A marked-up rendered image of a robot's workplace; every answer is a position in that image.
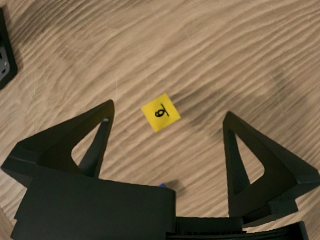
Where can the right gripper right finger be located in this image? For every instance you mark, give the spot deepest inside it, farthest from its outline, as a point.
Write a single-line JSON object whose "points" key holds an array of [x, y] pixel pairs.
{"points": [[286, 176]]}

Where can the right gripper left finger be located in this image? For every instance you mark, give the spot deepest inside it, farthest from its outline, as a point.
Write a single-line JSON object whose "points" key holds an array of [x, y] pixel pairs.
{"points": [[53, 146]]}

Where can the yellow block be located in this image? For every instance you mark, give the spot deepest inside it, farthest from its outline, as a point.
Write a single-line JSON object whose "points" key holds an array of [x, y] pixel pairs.
{"points": [[160, 112]]}

